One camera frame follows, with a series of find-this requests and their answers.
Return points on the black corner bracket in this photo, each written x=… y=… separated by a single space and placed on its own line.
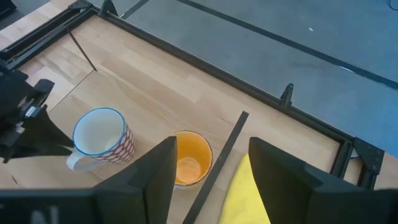
x=370 y=155

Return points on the red white patterned mug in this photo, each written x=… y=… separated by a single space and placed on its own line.
x=102 y=137

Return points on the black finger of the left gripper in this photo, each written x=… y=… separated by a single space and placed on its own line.
x=43 y=140

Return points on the black frame bracket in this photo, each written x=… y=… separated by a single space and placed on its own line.
x=286 y=95
x=107 y=7

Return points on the black table edge frame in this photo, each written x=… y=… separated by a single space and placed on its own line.
x=217 y=74

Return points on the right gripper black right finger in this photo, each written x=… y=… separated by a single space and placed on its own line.
x=280 y=186

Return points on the yellow white cup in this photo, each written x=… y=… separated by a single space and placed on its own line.
x=194 y=155

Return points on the yellow cloth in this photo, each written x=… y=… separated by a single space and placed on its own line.
x=239 y=193

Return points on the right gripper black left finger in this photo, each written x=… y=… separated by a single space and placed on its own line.
x=155 y=180

